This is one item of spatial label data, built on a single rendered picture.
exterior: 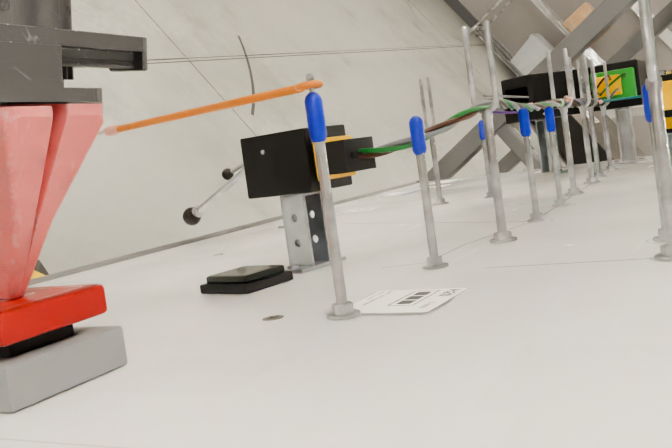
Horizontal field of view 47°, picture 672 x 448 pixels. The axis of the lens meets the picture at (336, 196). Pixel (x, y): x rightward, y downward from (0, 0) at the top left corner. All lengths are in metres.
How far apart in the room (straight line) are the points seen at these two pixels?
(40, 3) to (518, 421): 0.21
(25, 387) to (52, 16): 0.13
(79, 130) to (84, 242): 1.84
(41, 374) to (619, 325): 0.20
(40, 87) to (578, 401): 0.20
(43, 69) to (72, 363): 0.11
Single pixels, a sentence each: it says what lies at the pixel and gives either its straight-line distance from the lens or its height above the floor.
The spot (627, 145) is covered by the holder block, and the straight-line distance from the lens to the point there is 1.23.
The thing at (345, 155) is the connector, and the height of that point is 1.17.
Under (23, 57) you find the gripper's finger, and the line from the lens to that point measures 0.28.
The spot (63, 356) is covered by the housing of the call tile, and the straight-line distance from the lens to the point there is 0.30.
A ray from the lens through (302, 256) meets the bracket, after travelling 0.51.
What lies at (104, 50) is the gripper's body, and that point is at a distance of 0.32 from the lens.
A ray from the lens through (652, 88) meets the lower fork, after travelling 0.40.
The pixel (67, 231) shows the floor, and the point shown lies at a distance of 2.14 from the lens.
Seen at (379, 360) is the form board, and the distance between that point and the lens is 0.27.
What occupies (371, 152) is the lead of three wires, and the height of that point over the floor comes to 1.18.
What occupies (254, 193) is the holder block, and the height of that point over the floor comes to 1.10.
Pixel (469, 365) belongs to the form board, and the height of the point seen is 1.24.
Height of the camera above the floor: 1.35
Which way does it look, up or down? 25 degrees down
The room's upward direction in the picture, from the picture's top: 44 degrees clockwise
